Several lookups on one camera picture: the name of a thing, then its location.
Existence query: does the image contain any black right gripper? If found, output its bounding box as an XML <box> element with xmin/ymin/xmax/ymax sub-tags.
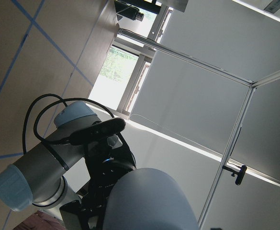
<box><xmin>59</xmin><ymin>134</ymin><xmax>136</xmax><ymax>230</ymax></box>

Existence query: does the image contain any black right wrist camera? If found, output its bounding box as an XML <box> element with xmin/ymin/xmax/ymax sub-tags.
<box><xmin>68</xmin><ymin>117</ymin><xmax>125</xmax><ymax>146</ymax></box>

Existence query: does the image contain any black T-handle clamp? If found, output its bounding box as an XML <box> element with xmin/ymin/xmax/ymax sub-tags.
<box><xmin>222</xmin><ymin>165</ymin><xmax>247</xmax><ymax>185</ymax></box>

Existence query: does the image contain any light blue plastic cup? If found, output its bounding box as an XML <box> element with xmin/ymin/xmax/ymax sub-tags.
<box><xmin>102</xmin><ymin>168</ymin><xmax>199</xmax><ymax>230</ymax></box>

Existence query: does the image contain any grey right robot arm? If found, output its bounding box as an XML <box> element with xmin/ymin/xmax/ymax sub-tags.
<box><xmin>0</xmin><ymin>101</ymin><xmax>136</xmax><ymax>230</ymax></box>

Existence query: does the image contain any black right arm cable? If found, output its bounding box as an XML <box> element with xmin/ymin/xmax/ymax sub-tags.
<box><xmin>22</xmin><ymin>93</ymin><xmax>116</xmax><ymax>171</ymax></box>

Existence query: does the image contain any black overhead camera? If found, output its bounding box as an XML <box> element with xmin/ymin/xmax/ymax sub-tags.
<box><xmin>114</xmin><ymin>0</ymin><xmax>144</xmax><ymax>21</ymax></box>

